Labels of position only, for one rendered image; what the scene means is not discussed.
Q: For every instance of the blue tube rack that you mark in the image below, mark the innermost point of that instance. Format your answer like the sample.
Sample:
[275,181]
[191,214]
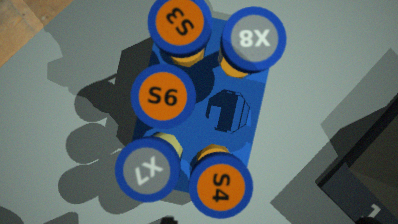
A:
[226,110]

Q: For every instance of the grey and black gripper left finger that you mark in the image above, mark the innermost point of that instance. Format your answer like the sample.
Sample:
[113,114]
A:
[168,220]

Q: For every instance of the grey bench mat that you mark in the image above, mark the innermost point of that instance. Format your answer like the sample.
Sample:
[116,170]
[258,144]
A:
[66,114]

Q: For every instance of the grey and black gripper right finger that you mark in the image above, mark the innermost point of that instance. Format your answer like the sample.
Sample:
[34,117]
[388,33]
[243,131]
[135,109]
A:
[367,220]

